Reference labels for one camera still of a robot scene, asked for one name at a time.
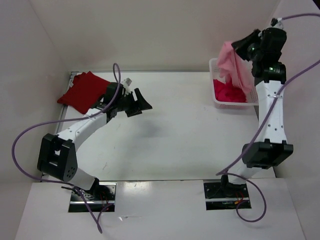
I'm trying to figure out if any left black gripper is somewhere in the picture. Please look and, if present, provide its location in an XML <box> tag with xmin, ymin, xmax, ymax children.
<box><xmin>115</xmin><ymin>88</ymin><xmax>152</xmax><ymax>118</ymax></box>

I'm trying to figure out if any light pink t-shirt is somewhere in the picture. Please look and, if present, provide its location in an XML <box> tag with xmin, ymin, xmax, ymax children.
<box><xmin>216</xmin><ymin>41</ymin><xmax>254</xmax><ymax>94</ymax></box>

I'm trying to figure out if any dark red t-shirt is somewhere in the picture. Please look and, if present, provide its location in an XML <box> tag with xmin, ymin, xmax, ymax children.
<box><xmin>57</xmin><ymin>71</ymin><xmax>110</xmax><ymax>114</ymax></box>

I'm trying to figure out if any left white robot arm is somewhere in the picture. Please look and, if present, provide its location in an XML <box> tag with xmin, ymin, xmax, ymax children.
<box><xmin>37</xmin><ymin>86</ymin><xmax>152</xmax><ymax>200</ymax></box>

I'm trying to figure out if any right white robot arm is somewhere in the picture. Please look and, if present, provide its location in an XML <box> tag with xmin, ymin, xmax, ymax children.
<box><xmin>219</xmin><ymin>27</ymin><xmax>294</xmax><ymax>197</ymax></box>

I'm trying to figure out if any magenta t-shirt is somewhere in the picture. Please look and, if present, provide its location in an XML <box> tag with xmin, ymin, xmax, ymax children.
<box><xmin>213</xmin><ymin>79</ymin><xmax>247</xmax><ymax>103</ymax></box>

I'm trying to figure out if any white plastic basket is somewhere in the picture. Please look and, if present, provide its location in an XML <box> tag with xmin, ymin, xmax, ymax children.
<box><xmin>209</xmin><ymin>58</ymin><xmax>259</xmax><ymax>110</ymax></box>

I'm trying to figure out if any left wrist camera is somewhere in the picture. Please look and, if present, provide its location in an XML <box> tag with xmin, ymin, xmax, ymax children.
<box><xmin>102</xmin><ymin>78</ymin><xmax>132</xmax><ymax>106</ymax></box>

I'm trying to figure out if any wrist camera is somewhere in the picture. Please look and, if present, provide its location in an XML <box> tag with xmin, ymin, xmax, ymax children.
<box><xmin>260</xmin><ymin>18</ymin><xmax>287</xmax><ymax>53</ymax></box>
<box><xmin>102</xmin><ymin>78</ymin><xmax>132</xmax><ymax>106</ymax></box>

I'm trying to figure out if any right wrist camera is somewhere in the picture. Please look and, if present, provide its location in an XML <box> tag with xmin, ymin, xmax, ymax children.
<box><xmin>260</xmin><ymin>18</ymin><xmax>287</xmax><ymax>53</ymax></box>

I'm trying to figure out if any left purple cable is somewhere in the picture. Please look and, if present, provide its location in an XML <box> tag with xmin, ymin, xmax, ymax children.
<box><xmin>11</xmin><ymin>62</ymin><xmax>123</xmax><ymax>235</ymax></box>

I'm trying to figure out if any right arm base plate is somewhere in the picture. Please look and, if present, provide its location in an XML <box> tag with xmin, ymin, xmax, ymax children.
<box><xmin>203</xmin><ymin>179</ymin><xmax>252</xmax><ymax>211</ymax></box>

